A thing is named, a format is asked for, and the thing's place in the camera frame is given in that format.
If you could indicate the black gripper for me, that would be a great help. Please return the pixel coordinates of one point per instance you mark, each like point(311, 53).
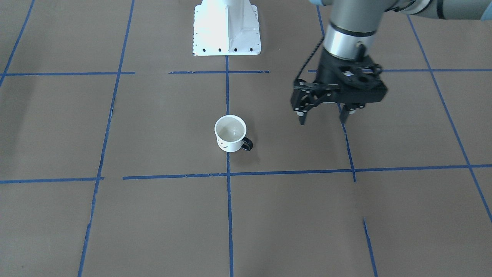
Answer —
point(327, 69)

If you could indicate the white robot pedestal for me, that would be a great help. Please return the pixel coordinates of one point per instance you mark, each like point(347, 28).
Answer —
point(226, 27)

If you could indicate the white mug black handle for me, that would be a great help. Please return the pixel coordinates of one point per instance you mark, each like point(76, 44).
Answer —
point(230, 132)

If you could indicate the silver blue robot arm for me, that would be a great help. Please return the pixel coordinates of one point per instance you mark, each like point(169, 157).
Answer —
point(354, 23)

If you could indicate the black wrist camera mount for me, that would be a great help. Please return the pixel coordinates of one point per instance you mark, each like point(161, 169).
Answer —
point(306, 95)

